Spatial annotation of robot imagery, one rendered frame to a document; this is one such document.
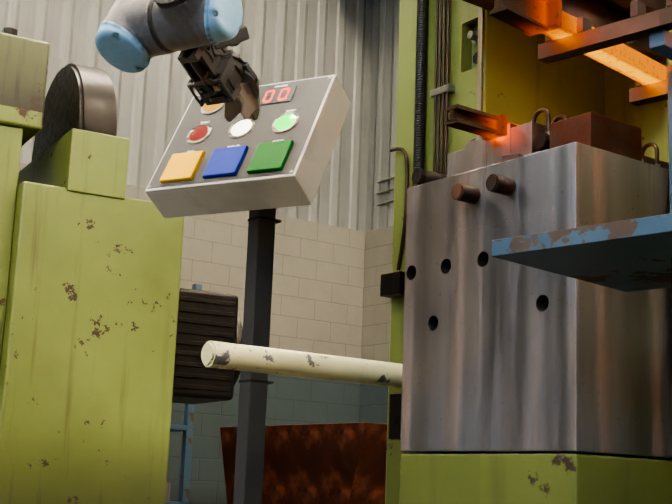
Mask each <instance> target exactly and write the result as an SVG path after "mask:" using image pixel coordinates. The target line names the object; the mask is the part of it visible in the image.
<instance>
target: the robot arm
mask: <svg viewBox="0 0 672 504"><path fill-rule="evenodd" d="M242 17H243V9H242V2H241V0H116V1H115V2H114V4H113V6H112V7H111V9H110V11H109V12H108V14H107V16H106V17H105V19H104V21H102V22H101V23H100V25H99V29H98V31H97V33H96V36H95V44H96V47H97V50H98V51H99V53H100V55H101V56H102V57H103V58H104V59H105V60H106V61H107V62H108V63H109V64H110V65H112V66H113V67H115V68H117V69H119V70H121V71H124V72H128V73H138V72H141V71H143V70H144V69H145V68H146V67H148V66H149V64H150V59H151V58H153V57H155V56H160V55H165V54H171V53H175V52H177V51H181V52H180V54H179V56H178V58H177V59H178V60H179V62H180V63H181V65H182V66H183V68H184V69H185V71H186V72H187V74H188V75H189V77H190V79H189V81H188V83H187V87H188V88H189V90H190V91H191V93H192V94H193V96H194V97H195V99H196V100H197V102H198V103H199V105H200V106H201V107H203V105H204V103H205V104H206V105H214V104H221V103H224V117H225V119H226V120H227V121H228V122H231V121H232V120H233V119H234V118H235V117H236V116H237V115H238V114H239V113H241V114H242V116H243V118H244V119H248V118H249V119H251V120H257V119H258V117H259V113H260V95H259V94H260V90H259V82H258V78H257V75H256V74H255V72H254V71H253V69H252V68H251V67H250V66H249V63H248V62H245V61H244V60H243V58H242V57H241V56H240V54H239V53H236V52H234V51H233V49H230V50H228V48H227V46H231V47H235V46H238V45H239V44H240V43H241V42H243V41H246V40H248V39H249V34H248V29H247V27H246V26H242V27H241V24H242ZM194 87H195V89H196V90H197V92H198V93H199V95H200V96H201V97H200V100H199V98H198V97H197V95H196V94H195V92H194V91H193V88H194Z"/></svg>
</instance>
